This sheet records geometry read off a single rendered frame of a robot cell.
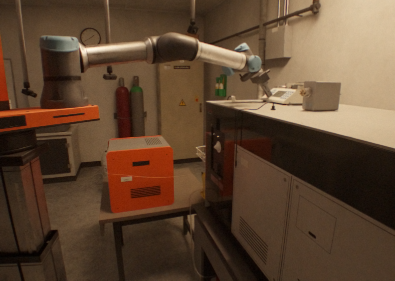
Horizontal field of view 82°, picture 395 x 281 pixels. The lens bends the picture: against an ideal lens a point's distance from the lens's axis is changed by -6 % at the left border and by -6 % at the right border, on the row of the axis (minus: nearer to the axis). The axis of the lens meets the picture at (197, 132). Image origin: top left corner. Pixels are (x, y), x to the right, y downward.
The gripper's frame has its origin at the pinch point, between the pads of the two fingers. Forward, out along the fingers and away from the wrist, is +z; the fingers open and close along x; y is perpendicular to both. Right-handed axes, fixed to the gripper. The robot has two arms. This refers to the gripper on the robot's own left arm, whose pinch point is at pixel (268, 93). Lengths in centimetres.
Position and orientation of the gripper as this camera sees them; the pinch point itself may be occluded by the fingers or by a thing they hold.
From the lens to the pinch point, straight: 145.2
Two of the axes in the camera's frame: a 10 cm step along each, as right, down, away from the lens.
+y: 7.8, -6.2, 0.6
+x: -2.4, -2.1, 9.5
